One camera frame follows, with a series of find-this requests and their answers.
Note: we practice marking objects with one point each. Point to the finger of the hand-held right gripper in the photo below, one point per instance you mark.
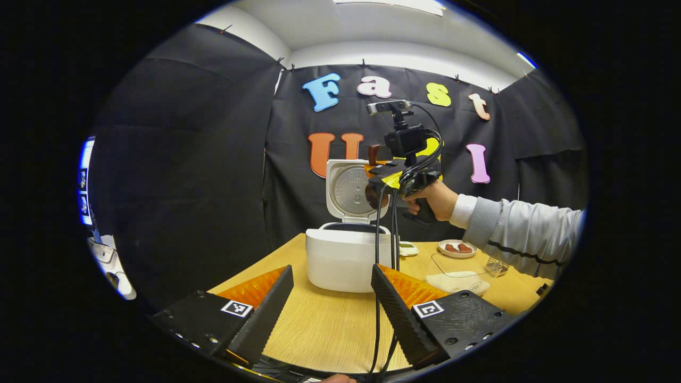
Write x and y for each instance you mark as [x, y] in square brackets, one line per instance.
[387, 169]

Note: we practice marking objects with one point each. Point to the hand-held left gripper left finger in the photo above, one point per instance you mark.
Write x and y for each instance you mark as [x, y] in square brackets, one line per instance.
[265, 319]

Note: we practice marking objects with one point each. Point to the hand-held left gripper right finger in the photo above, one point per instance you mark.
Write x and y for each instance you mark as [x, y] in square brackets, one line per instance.
[401, 319]

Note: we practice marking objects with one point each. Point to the brown wooden spoon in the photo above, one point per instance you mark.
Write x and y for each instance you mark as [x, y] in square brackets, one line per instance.
[374, 154]

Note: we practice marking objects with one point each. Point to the clear container of white rice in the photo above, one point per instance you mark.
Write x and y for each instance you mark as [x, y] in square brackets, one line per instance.
[457, 279]

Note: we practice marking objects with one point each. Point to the white rice cooker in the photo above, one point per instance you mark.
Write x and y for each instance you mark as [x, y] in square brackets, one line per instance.
[340, 260]

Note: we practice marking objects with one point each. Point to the white divided condiment dish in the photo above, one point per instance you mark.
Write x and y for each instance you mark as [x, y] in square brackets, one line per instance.
[408, 249]

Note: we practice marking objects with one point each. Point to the white round plate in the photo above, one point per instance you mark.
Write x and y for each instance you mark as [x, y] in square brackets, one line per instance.
[457, 255]

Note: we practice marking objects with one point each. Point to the large ceiling light panel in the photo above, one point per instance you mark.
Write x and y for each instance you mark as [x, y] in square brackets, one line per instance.
[391, 5]

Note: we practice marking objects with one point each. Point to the white device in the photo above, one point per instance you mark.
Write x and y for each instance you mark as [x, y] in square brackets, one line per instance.
[114, 266]

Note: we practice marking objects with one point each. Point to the black backdrop cloth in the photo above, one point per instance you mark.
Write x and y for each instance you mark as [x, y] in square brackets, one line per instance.
[175, 159]

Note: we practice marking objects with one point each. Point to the lit computer screen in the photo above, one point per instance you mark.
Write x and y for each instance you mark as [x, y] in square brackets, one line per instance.
[86, 175]

